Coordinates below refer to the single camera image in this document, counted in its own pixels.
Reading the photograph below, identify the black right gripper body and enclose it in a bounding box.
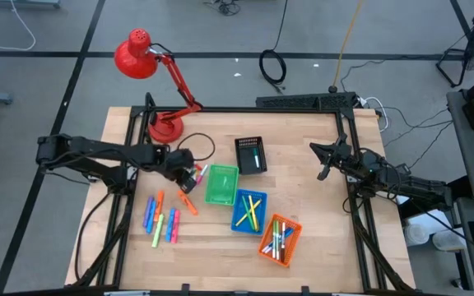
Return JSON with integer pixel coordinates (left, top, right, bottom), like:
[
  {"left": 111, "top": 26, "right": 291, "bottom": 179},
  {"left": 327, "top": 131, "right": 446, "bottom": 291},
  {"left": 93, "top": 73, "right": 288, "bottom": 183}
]
[{"left": 329, "top": 136, "right": 356, "bottom": 173}]

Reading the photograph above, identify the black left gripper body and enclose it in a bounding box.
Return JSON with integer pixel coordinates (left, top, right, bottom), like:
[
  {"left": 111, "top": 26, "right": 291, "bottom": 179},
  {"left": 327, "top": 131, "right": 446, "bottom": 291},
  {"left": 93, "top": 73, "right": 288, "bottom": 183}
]
[{"left": 163, "top": 146, "right": 198, "bottom": 183}]

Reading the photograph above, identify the orange highlighter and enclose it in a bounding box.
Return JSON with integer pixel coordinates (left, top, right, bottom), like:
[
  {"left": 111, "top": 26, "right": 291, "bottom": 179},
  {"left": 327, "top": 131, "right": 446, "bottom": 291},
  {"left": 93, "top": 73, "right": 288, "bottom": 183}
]
[
  {"left": 153, "top": 189, "right": 165, "bottom": 223},
  {"left": 176, "top": 189, "right": 200, "bottom": 216}
]

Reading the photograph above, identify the green plastic basket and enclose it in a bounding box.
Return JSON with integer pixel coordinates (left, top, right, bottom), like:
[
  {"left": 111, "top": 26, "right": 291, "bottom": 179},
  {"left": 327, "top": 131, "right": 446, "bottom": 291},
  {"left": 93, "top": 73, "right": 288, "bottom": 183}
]
[{"left": 203, "top": 164, "right": 240, "bottom": 206}]

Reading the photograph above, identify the purple highlighter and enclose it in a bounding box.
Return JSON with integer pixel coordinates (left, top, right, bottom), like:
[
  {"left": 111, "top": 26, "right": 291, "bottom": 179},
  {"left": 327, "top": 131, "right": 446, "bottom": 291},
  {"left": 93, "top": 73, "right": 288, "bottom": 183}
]
[{"left": 142, "top": 195, "right": 155, "bottom": 229}]

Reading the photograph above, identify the pink highlighter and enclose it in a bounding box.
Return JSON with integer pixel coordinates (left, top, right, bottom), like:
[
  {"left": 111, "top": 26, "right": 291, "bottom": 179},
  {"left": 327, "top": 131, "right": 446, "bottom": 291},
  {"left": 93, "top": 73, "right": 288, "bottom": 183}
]
[{"left": 170, "top": 209, "right": 181, "bottom": 245}]

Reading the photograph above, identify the blue plastic basket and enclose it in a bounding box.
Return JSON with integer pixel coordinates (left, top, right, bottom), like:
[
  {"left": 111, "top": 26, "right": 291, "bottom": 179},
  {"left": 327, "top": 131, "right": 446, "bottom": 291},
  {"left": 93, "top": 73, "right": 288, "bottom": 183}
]
[{"left": 230, "top": 188, "right": 268, "bottom": 236}]

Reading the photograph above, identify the slim green highlighter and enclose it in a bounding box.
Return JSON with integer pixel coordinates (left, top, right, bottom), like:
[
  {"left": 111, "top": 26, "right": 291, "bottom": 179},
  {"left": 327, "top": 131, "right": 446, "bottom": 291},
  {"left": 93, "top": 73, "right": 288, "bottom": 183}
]
[{"left": 241, "top": 195, "right": 258, "bottom": 231}]

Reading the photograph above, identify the orange plastic basket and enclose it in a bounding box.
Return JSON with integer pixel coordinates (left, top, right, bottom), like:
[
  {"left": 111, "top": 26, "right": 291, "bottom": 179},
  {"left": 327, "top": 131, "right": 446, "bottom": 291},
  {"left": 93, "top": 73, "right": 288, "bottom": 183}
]
[{"left": 258, "top": 212, "right": 304, "bottom": 268}]

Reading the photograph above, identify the black perforated box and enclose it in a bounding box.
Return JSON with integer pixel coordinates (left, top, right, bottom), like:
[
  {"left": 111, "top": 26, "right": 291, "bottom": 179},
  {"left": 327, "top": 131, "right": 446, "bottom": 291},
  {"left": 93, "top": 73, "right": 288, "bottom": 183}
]
[{"left": 255, "top": 91, "right": 358, "bottom": 112}]

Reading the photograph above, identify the black plastic basket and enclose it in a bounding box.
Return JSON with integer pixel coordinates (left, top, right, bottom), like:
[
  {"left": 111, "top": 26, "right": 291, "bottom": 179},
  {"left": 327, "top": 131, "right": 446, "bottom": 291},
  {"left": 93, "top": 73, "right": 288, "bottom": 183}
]
[{"left": 234, "top": 136, "right": 268, "bottom": 175}]

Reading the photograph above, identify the white round lid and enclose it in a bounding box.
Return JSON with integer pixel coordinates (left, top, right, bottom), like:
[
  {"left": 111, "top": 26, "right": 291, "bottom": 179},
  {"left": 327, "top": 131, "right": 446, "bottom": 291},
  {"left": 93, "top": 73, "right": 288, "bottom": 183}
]
[
  {"left": 431, "top": 229, "right": 467, "bottom": 252},
  {"left": 403, "top": 223, "right": 430, "bottom": 247}
]

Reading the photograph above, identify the white paper sheet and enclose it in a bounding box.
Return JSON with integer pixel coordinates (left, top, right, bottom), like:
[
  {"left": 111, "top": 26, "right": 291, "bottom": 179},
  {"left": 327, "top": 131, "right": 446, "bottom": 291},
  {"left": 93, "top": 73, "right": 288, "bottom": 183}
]
[{"left": 395, "top": 192, "right": 456, "bottom": 231}]

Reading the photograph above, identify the red desk lamp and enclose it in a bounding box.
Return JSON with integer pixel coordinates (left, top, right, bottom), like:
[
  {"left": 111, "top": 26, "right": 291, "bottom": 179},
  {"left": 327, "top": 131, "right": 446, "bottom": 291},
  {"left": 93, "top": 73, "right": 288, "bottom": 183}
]
[{"left": 114, "top": 28, "right": 203, "bottom": 144}]

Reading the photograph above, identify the grey metal base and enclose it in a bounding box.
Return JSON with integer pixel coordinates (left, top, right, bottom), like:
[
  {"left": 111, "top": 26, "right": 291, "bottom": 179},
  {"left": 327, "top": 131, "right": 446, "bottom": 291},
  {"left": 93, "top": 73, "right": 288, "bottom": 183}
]
[{"left": 0, "top": 0, "right": 61, "bottom": 9}]

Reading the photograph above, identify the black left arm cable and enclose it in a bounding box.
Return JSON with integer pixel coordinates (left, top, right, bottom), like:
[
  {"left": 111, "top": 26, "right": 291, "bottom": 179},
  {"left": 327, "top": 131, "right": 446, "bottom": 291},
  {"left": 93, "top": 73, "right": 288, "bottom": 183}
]
[{"left": 177, "top": 132, "right": 216, "bottom": 162}]

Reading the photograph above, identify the yellow hanging cable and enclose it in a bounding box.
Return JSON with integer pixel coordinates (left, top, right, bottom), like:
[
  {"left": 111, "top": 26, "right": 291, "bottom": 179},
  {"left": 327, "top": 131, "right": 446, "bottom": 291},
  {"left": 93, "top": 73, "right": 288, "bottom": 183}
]
[{"left": 330, "top": 0, "right": 365, "bottom": 94}]

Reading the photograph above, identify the black aluminium table frame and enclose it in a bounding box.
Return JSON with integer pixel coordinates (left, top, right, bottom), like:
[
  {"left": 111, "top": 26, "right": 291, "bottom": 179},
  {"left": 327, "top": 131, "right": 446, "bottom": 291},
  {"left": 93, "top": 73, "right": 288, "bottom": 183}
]
[{"left": 64, "top": 92, "right": 417, "bottom": 295}]

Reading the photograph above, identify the white power cable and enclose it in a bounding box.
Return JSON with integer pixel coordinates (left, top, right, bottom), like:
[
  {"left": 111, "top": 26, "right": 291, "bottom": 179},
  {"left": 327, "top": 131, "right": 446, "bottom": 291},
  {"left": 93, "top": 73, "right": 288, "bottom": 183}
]
[{"left": 355, "top": 95, "right": 391, "bottom": 134}]

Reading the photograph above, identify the black hanging cable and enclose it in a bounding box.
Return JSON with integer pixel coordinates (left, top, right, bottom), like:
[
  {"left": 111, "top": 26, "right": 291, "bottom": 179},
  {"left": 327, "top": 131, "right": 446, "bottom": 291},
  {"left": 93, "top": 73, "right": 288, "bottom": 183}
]
[{"left": 258, "top": 0, "right": 290, "bottom": 95}]

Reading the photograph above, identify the black cable tangle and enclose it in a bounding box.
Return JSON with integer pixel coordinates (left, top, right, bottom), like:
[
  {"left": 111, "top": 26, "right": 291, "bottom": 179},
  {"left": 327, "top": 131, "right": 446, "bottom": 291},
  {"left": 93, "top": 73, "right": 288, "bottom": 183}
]
[{"left": 202, "top": 0, "right": 242, "bottom": 17}]

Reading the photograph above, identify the white floor cable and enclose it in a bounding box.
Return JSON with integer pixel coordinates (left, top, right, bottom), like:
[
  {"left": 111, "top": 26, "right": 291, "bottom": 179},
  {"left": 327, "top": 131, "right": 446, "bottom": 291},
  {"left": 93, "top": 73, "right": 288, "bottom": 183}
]
[{"left": 0, "top": 0, "right": 37, "bottom": 53}]

